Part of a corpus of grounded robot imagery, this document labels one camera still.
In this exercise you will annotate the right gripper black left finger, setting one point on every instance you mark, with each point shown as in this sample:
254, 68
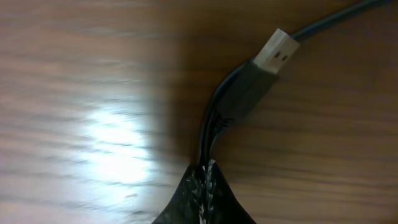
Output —
184, 206

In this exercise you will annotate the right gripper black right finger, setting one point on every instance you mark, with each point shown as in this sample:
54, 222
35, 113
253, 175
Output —
220, 204

